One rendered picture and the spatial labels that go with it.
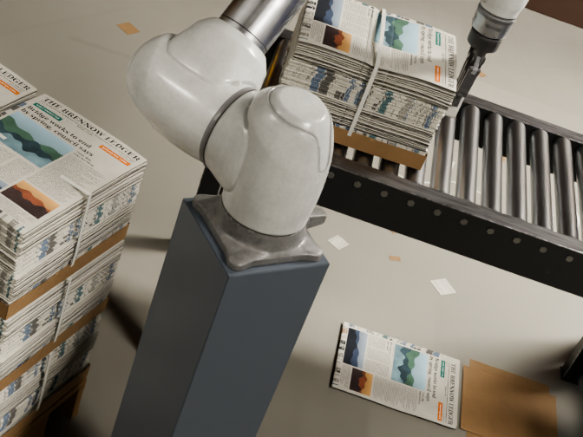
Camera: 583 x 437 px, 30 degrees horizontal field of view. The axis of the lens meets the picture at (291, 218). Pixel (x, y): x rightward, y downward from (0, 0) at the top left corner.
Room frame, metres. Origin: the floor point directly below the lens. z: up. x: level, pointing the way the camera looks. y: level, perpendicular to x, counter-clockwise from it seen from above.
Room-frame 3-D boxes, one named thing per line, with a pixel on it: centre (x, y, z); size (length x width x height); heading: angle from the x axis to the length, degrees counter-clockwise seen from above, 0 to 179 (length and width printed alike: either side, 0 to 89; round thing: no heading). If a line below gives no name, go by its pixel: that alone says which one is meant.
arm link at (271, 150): (1.49, 0.06, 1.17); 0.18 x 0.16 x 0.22; 67
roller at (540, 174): (2.37, -0.55, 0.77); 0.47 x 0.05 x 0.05; 3
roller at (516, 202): (2.37, -0.49, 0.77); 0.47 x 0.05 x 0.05; 3
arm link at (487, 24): (2.31, -0.26, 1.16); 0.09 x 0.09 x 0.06
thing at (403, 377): (2.36, -0.45, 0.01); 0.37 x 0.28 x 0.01; 93
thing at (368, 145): (2.30, -0.15, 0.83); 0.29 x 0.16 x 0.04; 6
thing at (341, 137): (2.29, -0.04, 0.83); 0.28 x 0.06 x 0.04; 6
